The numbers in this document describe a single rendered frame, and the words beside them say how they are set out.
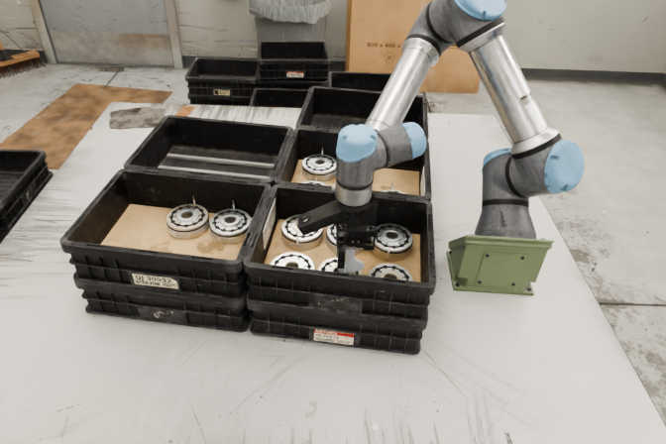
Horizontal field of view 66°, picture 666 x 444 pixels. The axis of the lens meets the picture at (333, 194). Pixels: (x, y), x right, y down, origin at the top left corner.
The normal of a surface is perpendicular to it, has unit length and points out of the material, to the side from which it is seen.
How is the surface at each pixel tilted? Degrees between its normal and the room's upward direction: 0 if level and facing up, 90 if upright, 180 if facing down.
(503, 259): 90
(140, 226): 0
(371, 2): 80
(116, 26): 90
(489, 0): 42
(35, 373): 0
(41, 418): 0
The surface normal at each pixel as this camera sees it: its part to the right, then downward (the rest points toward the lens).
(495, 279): -0.05, 0.59
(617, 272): 0.04, -0.80
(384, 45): 0.03, 0.38
